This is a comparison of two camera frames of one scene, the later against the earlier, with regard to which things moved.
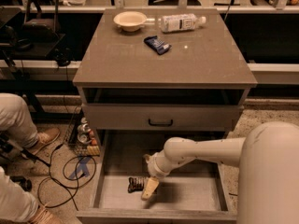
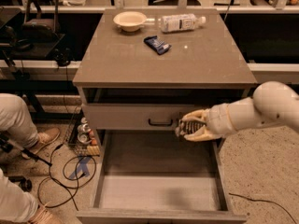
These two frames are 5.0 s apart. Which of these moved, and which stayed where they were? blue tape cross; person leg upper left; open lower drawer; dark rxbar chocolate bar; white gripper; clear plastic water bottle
Moved: dark rxbar chocolate bar; white gripper
Stayed: clear plastic water bottle; blue tape cross; open lower drawer; person leg upper left
